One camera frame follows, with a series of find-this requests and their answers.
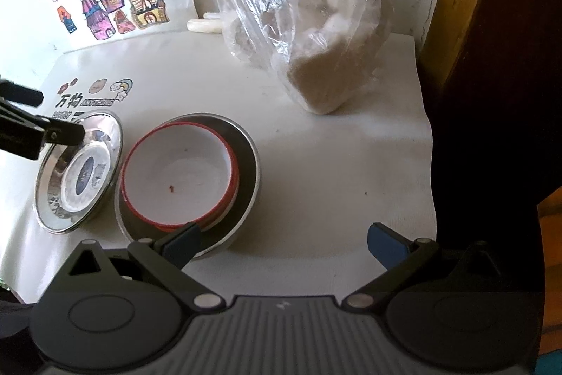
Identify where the white printed cloth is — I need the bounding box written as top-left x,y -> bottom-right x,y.
0,33 -> 442,301

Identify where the steel plate with blue sticker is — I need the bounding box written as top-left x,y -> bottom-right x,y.
34,109 -> 124,234

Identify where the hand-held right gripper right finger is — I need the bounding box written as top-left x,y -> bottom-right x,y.
341,222 -> 514,311

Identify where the stainless steel bowl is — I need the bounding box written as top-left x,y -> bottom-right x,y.
115,111 -> 261,259

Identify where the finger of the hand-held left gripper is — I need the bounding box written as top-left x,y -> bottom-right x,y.
0,98 -> 87,147
0,79 -> 44,108

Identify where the plastic bag of white rolls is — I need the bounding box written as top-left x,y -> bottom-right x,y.
214,0 -> 396,115

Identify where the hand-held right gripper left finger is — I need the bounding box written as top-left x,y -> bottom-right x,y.
55,222 -> 227,313

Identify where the white oblong object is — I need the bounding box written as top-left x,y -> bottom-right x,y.
187,12 -> 221,34

